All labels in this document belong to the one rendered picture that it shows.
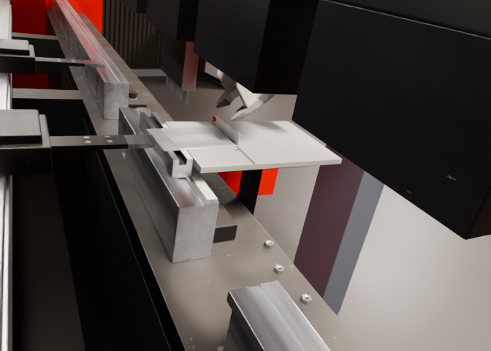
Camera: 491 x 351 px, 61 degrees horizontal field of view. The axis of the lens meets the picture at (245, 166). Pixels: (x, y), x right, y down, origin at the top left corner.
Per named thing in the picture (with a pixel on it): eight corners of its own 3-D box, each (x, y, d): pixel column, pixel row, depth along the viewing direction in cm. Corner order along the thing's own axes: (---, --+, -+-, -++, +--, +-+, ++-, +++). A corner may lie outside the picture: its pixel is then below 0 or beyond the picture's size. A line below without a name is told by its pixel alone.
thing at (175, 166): (191, 176, 63) (193, 159, 61) (171, 178, 61) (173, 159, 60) (155, 126, 78) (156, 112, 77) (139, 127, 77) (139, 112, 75)
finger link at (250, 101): (213, 102, 64) (247, 56, 65) (235, 124, 67) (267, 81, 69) (224, 104, 61) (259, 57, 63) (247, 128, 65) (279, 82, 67)
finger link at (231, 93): (196, 81, 71) (238, 46, 69) (217, 102, 74) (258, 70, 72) (199, 90, 68) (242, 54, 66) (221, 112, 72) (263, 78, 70)
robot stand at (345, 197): (309, 287, 193) (356, 132, 160) (339, 311, 181) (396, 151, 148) (282, 300, 181) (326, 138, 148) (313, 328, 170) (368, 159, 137)
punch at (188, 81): (193, 104, 59) (201, 36, 55) (180, 104, 58) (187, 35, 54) (172, 84, 66) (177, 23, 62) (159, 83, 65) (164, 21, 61)
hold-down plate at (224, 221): (235, 240, 66) (238, 224, 65) (204, 245, 64) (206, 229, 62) (177, 158, 89) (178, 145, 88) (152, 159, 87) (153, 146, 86)
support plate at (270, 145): (340, 164, 72) (342, 159, 72) (200, 173, 60) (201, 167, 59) (287, 125, 86) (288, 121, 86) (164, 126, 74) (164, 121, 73)
